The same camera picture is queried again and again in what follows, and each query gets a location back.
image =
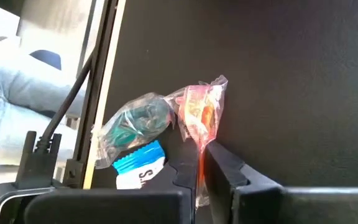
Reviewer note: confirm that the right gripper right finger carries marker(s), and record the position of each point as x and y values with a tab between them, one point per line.
291	205

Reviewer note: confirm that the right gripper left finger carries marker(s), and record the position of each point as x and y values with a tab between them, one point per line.
104	208

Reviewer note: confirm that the white blue Hershey's bar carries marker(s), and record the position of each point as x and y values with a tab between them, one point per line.
138	174

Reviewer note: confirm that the clear teal gummy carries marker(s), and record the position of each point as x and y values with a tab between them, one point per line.
135	124

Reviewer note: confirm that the clear red gummy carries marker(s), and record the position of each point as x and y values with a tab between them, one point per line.
197	112

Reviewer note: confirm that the black table mat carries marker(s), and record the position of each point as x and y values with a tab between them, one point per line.
291	93

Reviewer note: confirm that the person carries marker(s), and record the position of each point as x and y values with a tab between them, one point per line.
11	93

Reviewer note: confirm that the black aluminium table frame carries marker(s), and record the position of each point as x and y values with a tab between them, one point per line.
101	46

